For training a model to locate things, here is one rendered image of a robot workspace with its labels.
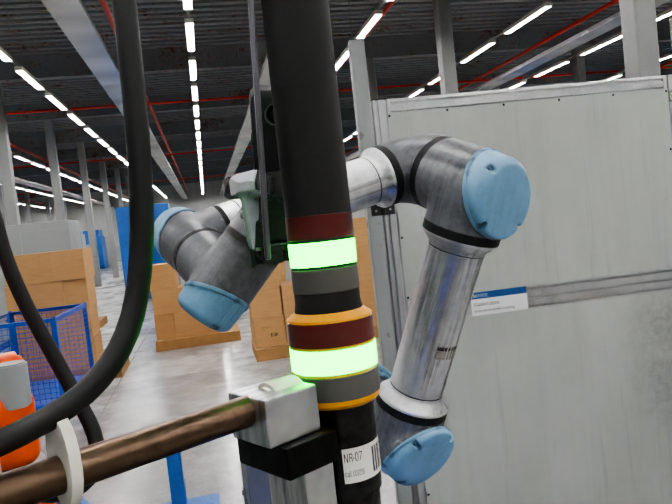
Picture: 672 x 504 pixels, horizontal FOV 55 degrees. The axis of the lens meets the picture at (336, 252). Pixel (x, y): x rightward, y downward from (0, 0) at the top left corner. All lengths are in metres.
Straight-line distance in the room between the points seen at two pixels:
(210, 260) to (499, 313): 1.64
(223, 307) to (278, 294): 7.19
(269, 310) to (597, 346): 5.88
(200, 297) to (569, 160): 1.81
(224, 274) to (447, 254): 0.35
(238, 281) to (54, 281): 7.65
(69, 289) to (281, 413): 8.08
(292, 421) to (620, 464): 2.35
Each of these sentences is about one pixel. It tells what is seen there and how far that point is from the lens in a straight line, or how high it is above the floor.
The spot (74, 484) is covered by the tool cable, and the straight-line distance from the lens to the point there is 0.26.
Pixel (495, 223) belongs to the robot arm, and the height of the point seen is 1.59.
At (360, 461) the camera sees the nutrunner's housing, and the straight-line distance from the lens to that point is 0.33.
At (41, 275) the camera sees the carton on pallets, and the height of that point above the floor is 1.32.
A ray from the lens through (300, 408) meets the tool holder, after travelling 0.30.
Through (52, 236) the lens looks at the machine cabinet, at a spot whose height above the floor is 1.81.
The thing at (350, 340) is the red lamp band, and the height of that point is 1.57.
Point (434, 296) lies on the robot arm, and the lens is 0.96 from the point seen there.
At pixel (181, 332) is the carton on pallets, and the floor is 0.22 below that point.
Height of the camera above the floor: 1.62
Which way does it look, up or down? 3 degrees down
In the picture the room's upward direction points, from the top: 6 degrees counter-clockwise
